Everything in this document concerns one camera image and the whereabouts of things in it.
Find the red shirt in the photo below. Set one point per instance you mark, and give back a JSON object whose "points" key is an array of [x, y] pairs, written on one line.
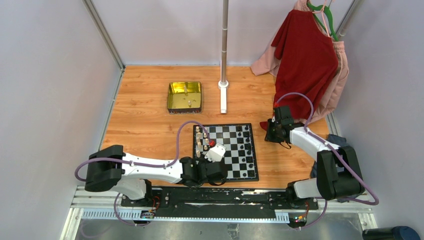
{"points": [[304, 63]]}

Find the grey blue cloth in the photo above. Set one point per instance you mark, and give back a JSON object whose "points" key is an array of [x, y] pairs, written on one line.
{"points": [[334, 139]]}

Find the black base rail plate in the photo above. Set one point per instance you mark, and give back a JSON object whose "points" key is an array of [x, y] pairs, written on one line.
{"points": [[218, 203]]}

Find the white pole base bracket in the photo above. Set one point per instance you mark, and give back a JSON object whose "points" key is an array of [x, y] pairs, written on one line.
{"points": [[223, 87]]}

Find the gold metal tin box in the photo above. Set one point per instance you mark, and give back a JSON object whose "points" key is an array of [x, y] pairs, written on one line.
{"points": [[184, 97]]}

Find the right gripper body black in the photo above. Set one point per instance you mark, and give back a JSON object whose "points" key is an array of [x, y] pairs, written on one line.
{"points": [[273, 133]]}

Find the dark blue bottle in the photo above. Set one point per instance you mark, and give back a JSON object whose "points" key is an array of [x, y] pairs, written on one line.
{"points": [[391, 233]]}

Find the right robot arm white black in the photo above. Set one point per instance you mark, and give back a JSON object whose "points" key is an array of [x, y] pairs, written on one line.
{"points": [[338, 173]]}

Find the silver vertical pole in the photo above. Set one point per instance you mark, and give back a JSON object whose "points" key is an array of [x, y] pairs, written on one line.
{"points": [[224, 42]]}

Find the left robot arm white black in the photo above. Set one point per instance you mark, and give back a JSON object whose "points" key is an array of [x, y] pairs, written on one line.
{"points": [[111, 169]]}

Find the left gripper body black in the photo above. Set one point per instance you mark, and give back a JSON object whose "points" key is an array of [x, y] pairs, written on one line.
{"points": [[204, 160]]}

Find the pink garment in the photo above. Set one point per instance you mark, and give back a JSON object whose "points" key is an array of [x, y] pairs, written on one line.
{"points": [[334, 79]]}

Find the black white chessboard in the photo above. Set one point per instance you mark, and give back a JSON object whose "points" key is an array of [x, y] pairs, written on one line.
{"points": [[240, 156]]}

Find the green clothes hanger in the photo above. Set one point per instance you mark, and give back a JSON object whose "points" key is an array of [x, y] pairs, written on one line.
{"points": [[327, 21]]}

